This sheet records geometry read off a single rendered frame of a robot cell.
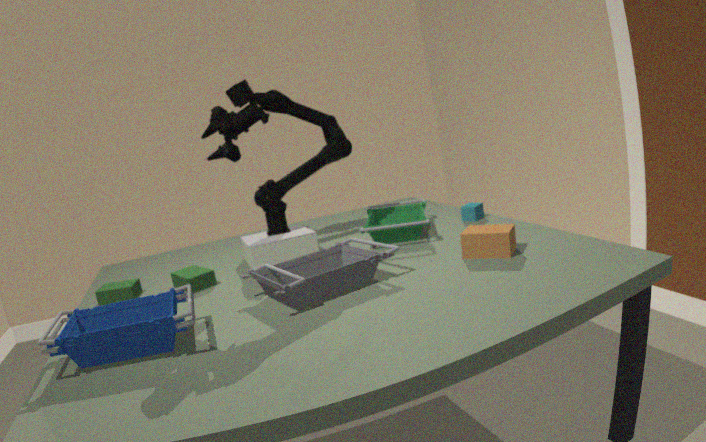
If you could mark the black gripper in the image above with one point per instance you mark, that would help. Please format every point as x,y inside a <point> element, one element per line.
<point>228,150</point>

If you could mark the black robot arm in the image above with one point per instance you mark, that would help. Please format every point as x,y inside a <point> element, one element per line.
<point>270,194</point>

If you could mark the small teal block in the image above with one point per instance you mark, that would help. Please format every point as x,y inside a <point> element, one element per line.
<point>472,212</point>

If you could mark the green block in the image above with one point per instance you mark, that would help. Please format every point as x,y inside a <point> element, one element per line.
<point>200,278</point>
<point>118,291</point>

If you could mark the orange-brown rectangular block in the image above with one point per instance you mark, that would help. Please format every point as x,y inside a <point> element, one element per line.
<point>488,241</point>

